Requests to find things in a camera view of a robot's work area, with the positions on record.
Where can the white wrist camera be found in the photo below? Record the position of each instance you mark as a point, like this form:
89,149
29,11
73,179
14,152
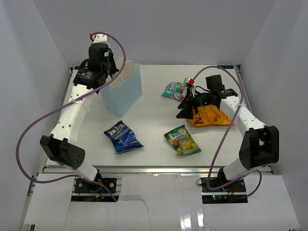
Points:
189,83
99,38

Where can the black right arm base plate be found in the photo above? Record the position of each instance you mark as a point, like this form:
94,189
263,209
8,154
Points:
238,186

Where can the teal Fox's mint candy bag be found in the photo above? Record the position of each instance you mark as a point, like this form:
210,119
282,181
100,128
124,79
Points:
175,90

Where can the white front cover sheet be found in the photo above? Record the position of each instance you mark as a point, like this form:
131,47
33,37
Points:
163,203

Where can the light blue paper bag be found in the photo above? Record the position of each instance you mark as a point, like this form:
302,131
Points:
122,93

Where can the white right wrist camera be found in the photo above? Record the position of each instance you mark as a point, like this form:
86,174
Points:
189,83

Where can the blue Kettle chips bag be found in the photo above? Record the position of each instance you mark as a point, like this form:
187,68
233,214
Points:
123,138

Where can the orange Kettle chips bag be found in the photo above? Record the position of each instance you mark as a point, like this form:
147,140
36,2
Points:
209,115

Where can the green Fox's candy bag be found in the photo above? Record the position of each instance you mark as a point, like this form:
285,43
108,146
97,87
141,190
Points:
181,141

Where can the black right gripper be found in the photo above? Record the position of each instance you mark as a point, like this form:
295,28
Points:
186,112

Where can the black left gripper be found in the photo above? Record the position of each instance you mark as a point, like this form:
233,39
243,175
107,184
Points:
113,69

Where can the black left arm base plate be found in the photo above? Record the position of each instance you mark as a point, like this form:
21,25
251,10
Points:
82,186

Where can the aluminium front frame rail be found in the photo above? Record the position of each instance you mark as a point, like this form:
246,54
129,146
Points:
144,170

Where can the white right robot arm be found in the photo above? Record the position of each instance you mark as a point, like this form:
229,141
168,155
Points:
260,144

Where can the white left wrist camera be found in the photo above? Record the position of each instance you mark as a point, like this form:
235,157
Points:
99,38

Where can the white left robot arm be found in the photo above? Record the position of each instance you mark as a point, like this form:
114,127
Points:
61,145

